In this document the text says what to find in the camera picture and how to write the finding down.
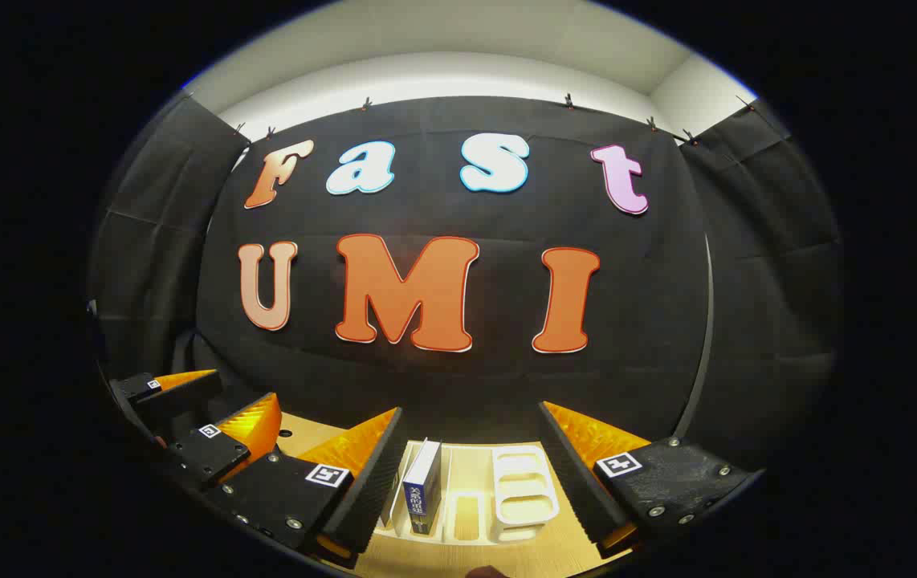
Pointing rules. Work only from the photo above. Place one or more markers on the white bookshelf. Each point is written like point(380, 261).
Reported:
point(523, 482)

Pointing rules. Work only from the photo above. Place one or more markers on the row of black cloth clips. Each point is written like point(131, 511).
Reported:
point(568, 100)

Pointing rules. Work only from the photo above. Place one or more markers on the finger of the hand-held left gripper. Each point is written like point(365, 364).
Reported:
point(209, 453)
point(181, 397)

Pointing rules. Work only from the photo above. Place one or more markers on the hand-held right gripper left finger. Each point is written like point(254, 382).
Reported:
point(362, 490)

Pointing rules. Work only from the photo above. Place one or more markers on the blue cover book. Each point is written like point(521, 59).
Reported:
point(424, 490)

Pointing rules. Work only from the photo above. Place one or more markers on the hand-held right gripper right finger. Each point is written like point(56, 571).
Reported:
point(575, 474)

